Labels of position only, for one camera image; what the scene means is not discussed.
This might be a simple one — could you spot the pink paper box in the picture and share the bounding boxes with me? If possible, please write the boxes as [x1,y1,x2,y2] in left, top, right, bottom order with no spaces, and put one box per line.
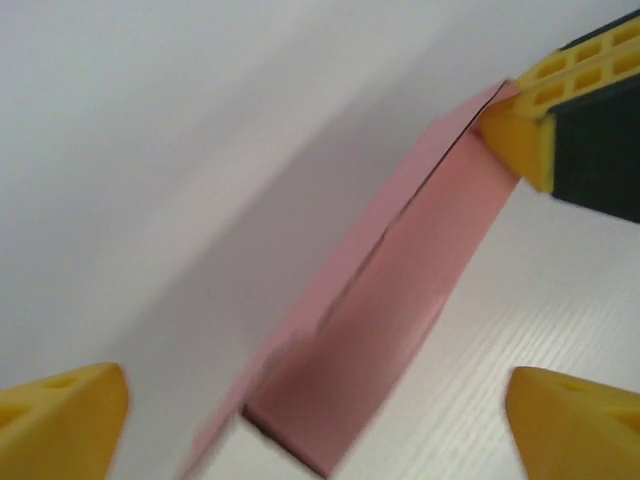
[172,77,524,480]

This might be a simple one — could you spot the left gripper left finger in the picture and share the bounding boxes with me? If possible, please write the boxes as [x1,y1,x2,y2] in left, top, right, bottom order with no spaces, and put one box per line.
[0,362,133,480]

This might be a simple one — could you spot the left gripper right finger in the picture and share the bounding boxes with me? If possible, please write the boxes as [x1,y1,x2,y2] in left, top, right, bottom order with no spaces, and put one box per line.
[501,365,640,480]

